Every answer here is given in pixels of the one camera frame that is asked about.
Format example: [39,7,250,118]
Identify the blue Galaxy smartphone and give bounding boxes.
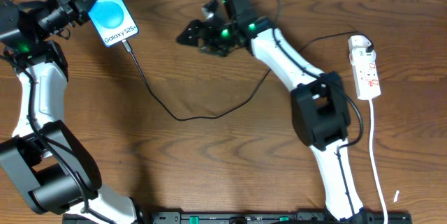
[89,0,139,47]

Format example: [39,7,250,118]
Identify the black USB charging cable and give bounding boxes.
[121,31,374,122]

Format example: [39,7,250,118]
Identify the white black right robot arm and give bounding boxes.
[176,0,363,222]

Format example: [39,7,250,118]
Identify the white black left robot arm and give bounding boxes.
[1,0,149,223]

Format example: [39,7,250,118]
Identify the white USB charger adapter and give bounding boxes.
[348,35,376,66]

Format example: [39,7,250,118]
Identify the white power strip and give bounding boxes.
[352,62,381,100]

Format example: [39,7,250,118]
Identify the small white paper scrap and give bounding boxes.
[393,190,400,202]

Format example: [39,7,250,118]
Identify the white power strip cord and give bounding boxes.
[367,98,389,224]

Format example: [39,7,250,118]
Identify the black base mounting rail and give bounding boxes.
[61,211,413,224]

